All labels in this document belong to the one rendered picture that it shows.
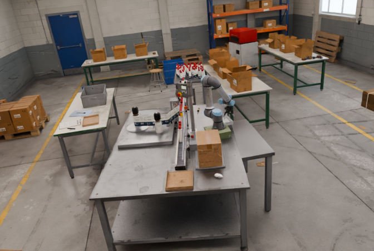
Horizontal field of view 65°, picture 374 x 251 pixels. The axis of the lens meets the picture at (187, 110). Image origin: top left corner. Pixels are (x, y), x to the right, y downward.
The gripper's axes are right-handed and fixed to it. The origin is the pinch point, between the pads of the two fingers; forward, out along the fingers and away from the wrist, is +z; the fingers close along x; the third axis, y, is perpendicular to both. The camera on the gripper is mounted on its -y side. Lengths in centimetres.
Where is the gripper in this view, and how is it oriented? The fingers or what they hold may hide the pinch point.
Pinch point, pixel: (229, 118)
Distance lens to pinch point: 400.6
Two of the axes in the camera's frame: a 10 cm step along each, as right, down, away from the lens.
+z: 1.0, 9.1, 3.9
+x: 9.6, -1.9, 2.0
